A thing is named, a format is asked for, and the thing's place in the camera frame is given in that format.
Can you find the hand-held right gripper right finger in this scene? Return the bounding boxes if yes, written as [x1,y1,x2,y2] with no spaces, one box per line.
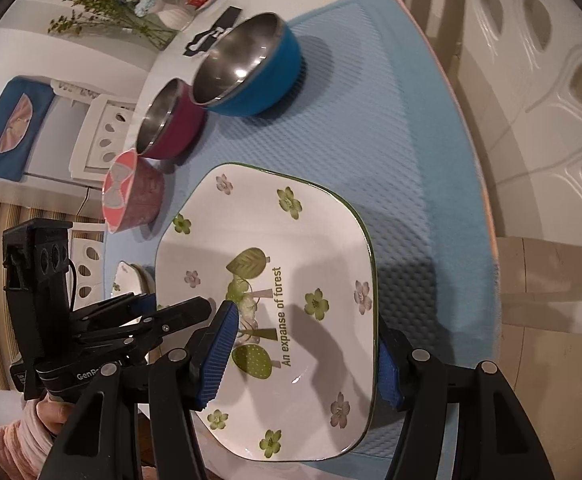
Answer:
[377,327,556,480]

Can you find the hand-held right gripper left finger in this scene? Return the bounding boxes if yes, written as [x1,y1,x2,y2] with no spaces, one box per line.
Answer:
[36,300,242,480]

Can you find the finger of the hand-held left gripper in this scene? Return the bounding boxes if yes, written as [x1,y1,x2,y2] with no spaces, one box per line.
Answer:
[73,292,159,333]
[78,296,212,356]

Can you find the white hexagonal plate green flowers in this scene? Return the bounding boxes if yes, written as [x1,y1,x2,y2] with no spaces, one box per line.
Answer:
[110,261,156,311]

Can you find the pink cartoon bowl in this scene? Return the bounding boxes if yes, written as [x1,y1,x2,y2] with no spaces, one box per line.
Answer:
[102,150,166,235]

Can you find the white floral square plate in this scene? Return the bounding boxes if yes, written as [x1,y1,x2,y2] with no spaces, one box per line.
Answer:
[155,162,378,463]

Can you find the maroon steel bowl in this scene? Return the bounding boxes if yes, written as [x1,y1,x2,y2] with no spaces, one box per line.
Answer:
[136,78,208,161]

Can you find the blue steel bowl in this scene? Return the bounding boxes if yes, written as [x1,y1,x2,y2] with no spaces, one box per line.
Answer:
[192,11,302,118]

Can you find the person's left forearm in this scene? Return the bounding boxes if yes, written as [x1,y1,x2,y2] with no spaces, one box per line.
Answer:
[0,400,56,480]

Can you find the person's left hand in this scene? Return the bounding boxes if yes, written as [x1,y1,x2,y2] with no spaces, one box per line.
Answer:
[36,396,76,442]

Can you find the white chair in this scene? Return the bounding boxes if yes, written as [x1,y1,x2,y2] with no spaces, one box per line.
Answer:
[461,0,582,241]
[71,232,116,311]
[69,95,144,183]

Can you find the blue appliance cover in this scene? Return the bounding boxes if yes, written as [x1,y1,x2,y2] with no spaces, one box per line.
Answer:
[0,76,54,183]

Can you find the light blue quilted mat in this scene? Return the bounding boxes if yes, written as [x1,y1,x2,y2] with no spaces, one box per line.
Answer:
[103,0,496,466]

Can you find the white vase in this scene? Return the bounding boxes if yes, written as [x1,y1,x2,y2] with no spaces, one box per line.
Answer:
[155,4,195,32]

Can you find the flower bouquet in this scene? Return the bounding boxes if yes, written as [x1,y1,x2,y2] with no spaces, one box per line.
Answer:
[48,0,186,51]

